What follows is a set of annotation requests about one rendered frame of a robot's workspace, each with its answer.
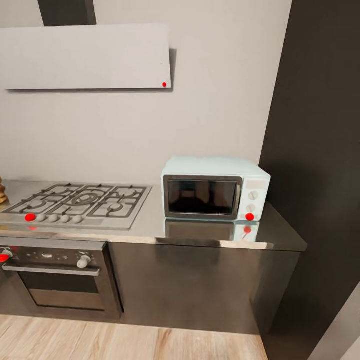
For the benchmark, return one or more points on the range hood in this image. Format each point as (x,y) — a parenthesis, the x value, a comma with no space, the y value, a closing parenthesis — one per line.
(71,51)

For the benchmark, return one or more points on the burner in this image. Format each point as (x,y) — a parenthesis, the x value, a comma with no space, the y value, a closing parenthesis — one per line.
(95,205)

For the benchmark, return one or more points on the oven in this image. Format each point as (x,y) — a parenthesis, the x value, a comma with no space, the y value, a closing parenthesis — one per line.
(62,277)

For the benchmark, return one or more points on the microwave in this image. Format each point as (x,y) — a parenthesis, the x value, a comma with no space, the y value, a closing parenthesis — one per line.
(222,188)

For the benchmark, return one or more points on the fridge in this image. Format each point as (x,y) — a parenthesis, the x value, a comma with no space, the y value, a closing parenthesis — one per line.
(311,150)

